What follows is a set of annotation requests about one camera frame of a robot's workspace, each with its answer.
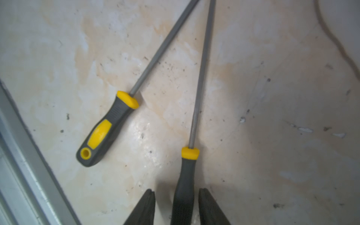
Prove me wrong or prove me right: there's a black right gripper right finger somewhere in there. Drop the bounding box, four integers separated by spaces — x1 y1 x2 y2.
198 188 230 225

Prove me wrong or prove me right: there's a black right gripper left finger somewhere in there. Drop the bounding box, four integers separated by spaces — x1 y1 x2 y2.
124 189 156 225

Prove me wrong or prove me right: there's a yellow black file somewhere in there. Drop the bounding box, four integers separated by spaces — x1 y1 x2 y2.
170 0 216 225
76 0 198 167

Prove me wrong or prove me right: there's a white plastic storage box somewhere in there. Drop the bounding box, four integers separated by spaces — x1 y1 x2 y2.
313 1 360 79

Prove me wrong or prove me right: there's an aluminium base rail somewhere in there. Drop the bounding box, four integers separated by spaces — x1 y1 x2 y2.
1 84 81 225

